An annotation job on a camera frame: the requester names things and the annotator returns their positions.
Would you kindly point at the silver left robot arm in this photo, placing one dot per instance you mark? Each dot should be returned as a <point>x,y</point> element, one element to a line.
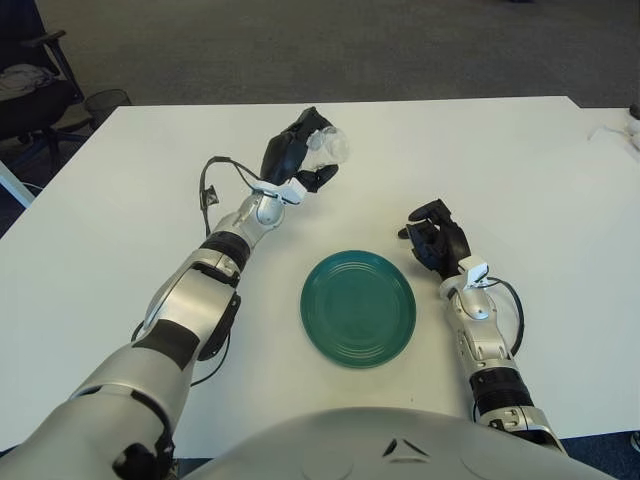
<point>195,300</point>

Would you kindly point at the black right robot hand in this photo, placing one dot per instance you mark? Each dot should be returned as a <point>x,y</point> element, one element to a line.
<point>452,242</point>

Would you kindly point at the silver robot torso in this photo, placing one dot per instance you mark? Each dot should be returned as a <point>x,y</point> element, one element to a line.
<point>350,445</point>

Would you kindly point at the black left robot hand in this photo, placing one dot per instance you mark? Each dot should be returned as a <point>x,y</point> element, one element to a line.
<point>280,157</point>

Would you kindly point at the black office chair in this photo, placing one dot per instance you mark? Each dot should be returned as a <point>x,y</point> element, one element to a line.
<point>30,110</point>

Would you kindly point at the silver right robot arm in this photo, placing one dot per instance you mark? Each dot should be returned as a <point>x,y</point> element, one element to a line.
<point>480,340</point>

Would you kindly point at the white board edge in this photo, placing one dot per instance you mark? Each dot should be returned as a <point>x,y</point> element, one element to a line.
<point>14,186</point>

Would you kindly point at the grey cloth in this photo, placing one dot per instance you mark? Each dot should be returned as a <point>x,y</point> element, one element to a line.
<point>20,77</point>

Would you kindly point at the green round plate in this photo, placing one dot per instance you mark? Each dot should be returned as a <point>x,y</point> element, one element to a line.
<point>357,310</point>

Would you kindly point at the table foot with caster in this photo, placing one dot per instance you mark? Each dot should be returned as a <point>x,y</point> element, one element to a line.
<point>636,442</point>

